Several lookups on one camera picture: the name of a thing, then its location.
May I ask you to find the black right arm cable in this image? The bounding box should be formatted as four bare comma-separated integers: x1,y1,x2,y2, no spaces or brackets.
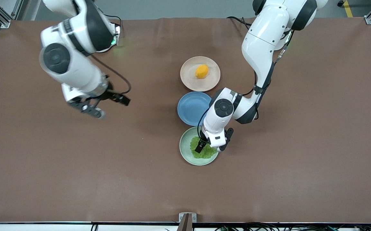
91,55,132,95

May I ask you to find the blue round plate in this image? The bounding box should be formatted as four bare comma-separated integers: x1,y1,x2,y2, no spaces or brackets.
177,91,212,126

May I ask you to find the yellow lemon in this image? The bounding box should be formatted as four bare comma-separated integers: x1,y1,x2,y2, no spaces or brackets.
195,64,209,79

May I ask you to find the pale green round plate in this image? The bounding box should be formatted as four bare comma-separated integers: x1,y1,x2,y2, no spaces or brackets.
179,126,219,166

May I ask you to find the black cable behind arm base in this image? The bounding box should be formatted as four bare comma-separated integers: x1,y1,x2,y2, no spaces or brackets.
226,16,253,30

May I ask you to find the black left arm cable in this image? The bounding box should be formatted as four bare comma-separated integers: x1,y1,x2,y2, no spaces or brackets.
242,29,293,121

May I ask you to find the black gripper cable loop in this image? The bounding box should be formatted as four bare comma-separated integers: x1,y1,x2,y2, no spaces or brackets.
197,108,210,143

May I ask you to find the metal table edge bracket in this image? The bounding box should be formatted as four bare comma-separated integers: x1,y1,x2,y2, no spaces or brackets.
179,212,197,231

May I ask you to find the green lettuce leaf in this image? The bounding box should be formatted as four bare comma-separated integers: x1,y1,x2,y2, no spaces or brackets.
190,136,216,159

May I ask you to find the cream round plate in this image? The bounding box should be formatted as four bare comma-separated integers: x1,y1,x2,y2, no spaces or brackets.
180,56,221,92

